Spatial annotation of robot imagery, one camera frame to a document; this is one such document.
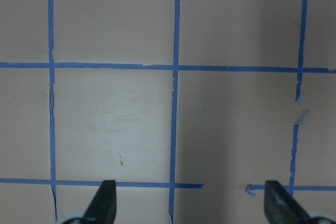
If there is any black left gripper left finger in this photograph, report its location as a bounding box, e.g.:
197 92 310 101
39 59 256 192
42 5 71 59
82 180 117 224

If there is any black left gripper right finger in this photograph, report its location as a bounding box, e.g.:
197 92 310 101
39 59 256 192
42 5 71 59
264 180 311 224

